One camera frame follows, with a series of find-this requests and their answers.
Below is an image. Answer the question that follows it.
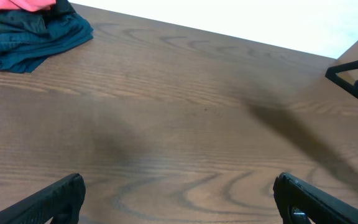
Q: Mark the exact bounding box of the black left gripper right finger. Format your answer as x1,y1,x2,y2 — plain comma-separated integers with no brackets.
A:
273,172,358,224

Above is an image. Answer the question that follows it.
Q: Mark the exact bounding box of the orange red t-shirt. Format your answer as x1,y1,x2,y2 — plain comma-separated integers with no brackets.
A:
0,0,57,12

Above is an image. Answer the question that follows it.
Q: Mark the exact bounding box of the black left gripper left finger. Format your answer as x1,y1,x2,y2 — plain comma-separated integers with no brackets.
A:
0,174,86,224

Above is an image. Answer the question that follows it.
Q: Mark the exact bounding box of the dark navy folded shirt pile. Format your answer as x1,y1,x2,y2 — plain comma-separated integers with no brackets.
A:
0,0,93,73

